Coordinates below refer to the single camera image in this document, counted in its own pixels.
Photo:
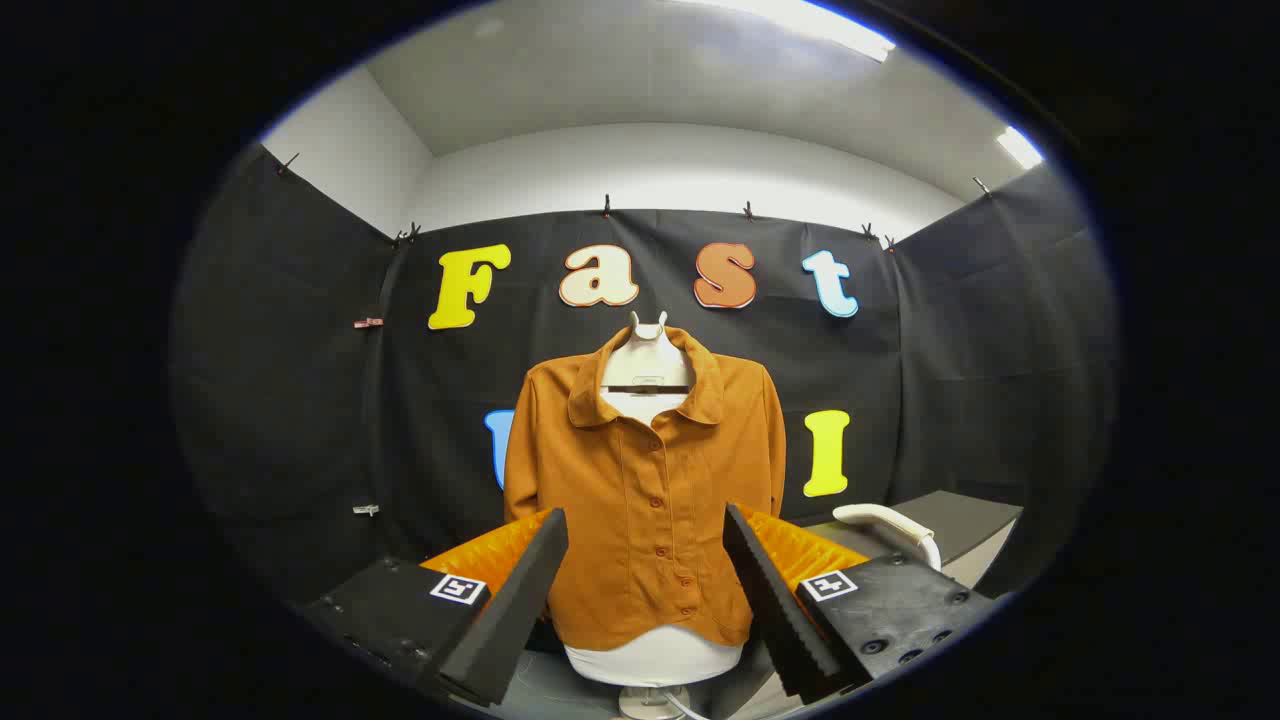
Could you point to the long ceiling light strip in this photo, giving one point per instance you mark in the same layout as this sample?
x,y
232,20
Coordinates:
x,y
830,25

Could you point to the mannequin stand base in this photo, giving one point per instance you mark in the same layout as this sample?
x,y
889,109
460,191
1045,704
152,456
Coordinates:
x,y
648,703

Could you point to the small ceiling light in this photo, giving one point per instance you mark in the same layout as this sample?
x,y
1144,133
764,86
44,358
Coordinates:
x,y
1019,147

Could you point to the brown button shirt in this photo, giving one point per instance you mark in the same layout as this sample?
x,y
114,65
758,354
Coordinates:
x,y
640,520

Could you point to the black backdrop cloth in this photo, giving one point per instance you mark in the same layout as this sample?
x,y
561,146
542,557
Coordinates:
x,y
950,350

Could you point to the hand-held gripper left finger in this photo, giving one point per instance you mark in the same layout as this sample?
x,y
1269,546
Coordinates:
x,y
510,620

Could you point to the white mannequin torso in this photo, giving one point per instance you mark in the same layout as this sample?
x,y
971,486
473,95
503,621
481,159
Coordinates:
x,y
650,660

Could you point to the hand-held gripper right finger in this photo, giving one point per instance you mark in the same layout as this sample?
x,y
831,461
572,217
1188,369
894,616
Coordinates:
x,y
780,610

